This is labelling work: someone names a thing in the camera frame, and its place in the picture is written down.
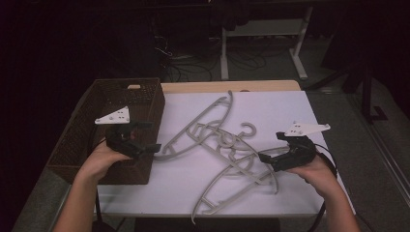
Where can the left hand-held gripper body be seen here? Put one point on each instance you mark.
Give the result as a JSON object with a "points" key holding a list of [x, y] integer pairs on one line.
{"points": [[124, 141]]}

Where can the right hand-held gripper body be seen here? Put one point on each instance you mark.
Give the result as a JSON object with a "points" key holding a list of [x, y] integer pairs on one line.
{"points": [[299, 154]]}

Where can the brown woven basket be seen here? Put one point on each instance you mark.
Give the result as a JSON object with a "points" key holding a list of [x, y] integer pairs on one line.
{"points": [[80, 141]]}

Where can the person's right hand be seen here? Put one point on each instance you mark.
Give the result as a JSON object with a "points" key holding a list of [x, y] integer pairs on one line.
{"points": [[319, 177]]}

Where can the person's left hand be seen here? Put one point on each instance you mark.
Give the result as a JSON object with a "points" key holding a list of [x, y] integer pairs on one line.
{"points": [[100, 159]]}

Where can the light wooden board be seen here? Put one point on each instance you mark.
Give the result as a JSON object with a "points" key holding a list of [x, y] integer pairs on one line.
{"points": [[199, 86]]}

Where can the dark metal stand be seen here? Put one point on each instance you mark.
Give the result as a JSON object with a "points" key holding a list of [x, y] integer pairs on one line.
{"points": [[367, 96]]}

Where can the metal floor rail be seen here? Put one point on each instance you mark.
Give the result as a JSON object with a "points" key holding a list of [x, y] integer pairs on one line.
{"points": [[380, 151]]}

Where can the white metal desk frame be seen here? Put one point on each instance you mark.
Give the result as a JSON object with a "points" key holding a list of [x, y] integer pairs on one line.
{"points": [[267, 27]]}

